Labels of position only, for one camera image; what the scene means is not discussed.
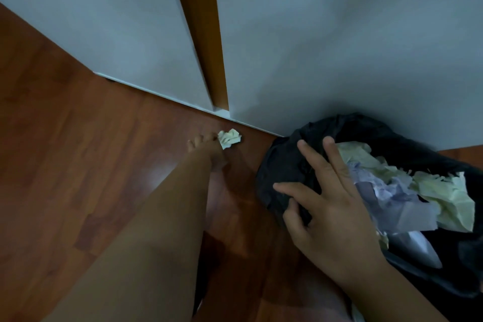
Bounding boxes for person's right hand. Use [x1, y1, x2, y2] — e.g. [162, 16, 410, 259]
[272, 136, 390, 289]

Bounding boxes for person's left hand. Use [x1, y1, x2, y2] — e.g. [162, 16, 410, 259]
[187, 132, 229, 172]

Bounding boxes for black trash bag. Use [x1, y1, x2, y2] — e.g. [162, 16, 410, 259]
[256, 112, 483, 322]

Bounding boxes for small yellow paper ball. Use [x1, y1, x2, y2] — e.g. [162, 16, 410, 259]
[217, 129, 242, 150]

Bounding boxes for person's right forearm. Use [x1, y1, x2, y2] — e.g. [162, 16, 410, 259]
[340, 258, 450, 322]

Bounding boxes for person's left forearm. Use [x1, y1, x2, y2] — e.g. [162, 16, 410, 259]
[42, 154, 221, 322]

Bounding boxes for crumpled pale purple paper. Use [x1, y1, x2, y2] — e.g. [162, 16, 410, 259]
[347, 161, 440, 236]

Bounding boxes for large crumpled yellow paper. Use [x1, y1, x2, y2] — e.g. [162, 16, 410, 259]
[336, 141, 476, 233]

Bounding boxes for white door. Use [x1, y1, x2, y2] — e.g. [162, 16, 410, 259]
[0, 0, 215, 113]

